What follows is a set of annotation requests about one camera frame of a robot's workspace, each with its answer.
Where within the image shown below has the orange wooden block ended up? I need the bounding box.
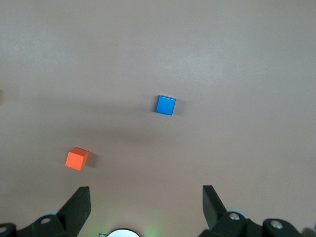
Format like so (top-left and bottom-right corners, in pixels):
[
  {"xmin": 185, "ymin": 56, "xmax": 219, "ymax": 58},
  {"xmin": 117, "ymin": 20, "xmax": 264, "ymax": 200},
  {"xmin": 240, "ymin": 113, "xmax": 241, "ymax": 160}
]
[{"xmin": 65, "ymin": 147, "xmax": 90, "ymax": 171}]

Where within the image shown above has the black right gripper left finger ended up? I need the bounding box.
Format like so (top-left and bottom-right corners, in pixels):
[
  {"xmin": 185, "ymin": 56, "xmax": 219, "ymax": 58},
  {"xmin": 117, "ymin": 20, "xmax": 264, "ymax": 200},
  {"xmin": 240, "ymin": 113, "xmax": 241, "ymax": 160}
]
[{"xmin": 0, "ymin": 186, "xmax": 92, "ymax": 237}]

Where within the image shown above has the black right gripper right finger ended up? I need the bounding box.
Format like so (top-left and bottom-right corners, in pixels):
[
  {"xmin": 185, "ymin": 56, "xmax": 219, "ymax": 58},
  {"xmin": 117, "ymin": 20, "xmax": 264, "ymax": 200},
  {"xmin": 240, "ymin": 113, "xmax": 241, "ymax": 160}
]
[{"xmin": 198, "ymin": 185, "xmax": 303, "ymax": 237}]

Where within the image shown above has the blue wooden block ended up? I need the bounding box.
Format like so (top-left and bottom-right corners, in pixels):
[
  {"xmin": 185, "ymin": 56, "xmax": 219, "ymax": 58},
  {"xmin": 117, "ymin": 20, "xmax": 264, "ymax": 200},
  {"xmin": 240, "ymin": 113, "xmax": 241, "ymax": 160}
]
[{"xmin": 155, "ymin": 95, "xmax": 177, "ymax": 117}]

